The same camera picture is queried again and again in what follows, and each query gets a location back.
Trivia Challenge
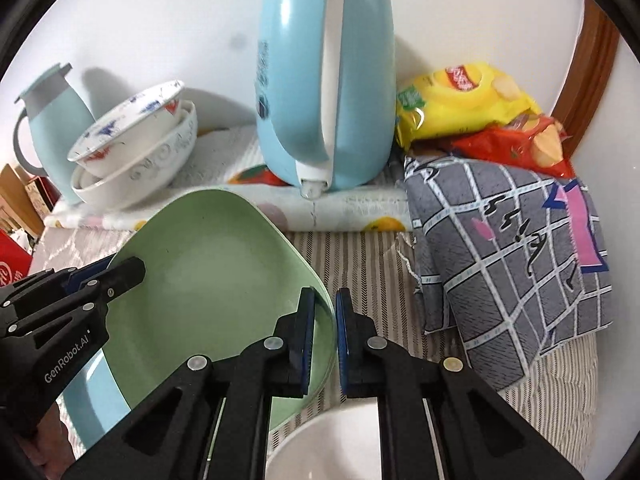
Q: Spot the fruit print tablecloth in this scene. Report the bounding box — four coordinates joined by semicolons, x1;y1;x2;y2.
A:
44;125;416;233

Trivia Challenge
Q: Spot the large grey patterned white bowl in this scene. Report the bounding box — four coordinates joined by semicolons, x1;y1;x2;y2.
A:
70;102;199;211

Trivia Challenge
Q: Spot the wooden door frame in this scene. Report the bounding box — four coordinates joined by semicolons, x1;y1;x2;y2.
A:
550;0;621;123

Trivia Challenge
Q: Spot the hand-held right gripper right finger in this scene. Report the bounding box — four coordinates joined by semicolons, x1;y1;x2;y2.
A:
335;287;587;480

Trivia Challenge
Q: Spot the red box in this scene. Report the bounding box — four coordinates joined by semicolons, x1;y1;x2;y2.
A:
0;230;33;288

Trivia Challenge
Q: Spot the yellow chip bag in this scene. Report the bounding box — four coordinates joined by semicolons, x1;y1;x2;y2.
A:
395;61;543;150

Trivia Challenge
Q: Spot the brown cardboard box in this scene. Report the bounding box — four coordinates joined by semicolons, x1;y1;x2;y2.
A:
0;162;43;238

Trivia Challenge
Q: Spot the grey checked cloth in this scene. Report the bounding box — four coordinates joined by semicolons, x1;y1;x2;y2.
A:
402;154;615;392

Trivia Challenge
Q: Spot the green plate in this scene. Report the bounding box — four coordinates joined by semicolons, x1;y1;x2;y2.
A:
102;186;337;433

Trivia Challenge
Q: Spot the light blue plate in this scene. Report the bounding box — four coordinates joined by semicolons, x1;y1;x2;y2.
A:
56;347;132;461

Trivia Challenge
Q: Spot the striped quilted blanket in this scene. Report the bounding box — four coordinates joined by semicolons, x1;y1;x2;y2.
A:
30;227;601;480

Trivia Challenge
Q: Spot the light blue electric kettle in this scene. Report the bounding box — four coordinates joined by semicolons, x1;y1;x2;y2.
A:
255;0;396;198

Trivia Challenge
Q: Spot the light blue thermos jug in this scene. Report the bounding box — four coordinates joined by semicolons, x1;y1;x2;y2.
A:
12;62;97;206

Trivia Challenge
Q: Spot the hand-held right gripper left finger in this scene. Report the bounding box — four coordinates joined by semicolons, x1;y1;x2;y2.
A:
62;286;317;480

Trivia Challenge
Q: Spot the person's left hand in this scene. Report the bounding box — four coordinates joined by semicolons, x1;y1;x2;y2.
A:
31;412;77;465

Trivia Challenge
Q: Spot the blue floral white bowl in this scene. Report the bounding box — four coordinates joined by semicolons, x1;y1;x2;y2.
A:
66;80;187;178

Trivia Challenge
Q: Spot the green white bowl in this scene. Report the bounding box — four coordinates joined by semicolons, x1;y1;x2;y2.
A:
264;400;383;480

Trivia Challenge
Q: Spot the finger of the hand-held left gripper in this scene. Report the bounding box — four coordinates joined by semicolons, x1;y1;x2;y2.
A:
5;256;146;339
0;263;119;312

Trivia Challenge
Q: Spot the red chip bag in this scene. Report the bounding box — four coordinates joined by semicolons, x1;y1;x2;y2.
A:
450;114;576;180

